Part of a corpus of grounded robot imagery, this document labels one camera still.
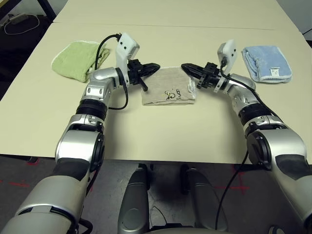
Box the white power adapter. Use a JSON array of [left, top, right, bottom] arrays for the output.
[[7, 13, 30, 24]]

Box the folded blue towel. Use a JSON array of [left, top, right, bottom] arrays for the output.
[[241, 45, 293, 84]]

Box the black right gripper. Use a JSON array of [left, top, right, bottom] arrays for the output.
[[181, 62, 221, 89]]

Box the black table frame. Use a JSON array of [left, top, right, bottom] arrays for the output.
[[39, 0, 56, 24]]

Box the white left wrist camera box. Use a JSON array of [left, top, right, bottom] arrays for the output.
[[114, 32, 141, 85]]

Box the white floor cable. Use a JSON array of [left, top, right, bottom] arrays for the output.
[[3, 13, 41, 35]]

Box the black left camera cable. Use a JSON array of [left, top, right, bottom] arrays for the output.
[[96, 34, 129, 110]]

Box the thin dark floor cable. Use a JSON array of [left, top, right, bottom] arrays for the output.
[[151, 206, 169, 225]]

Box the beige towel with white trim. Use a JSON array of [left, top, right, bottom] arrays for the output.
[[141, 65, 197, 106]]

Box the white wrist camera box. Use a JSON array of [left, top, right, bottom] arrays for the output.
[[114, 32, 141, 85], [214, 39, 236, 93]]

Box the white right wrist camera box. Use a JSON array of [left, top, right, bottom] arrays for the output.
[[214, 39, 236, 93]]

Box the folded green towel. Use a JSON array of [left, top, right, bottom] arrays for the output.
[[51, 40, 110, 83]]

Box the black stand post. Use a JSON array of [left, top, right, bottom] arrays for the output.
[[180, 164, 190, 195], [138, 163, 154, 191]]

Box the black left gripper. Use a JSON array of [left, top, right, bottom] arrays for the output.
[[128, 59, 161, 93]]

